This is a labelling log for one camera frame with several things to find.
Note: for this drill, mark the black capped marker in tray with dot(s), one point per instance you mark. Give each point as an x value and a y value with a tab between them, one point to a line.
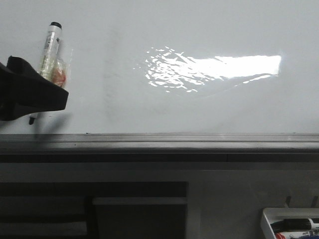
295	225

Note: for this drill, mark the metal tray hook left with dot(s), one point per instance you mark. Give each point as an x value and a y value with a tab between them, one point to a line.
287	202

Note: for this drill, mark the aluminium whiteboard bottom frame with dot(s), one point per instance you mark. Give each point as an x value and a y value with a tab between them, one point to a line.
160	143

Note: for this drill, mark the white whiteboard surface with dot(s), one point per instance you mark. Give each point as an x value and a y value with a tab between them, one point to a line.
169	66

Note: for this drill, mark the dark cabinet panel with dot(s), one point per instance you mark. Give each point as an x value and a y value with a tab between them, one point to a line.
141	217

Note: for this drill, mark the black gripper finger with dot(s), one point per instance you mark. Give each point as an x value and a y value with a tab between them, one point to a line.
23	91

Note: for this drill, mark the red blue marker in tray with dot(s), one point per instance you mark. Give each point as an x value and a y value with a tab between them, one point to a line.
298	235

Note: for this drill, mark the white marker tray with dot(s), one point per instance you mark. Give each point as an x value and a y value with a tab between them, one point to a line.
272	215

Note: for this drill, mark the white black whiteboard marker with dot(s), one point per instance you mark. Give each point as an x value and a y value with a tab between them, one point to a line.
51	66

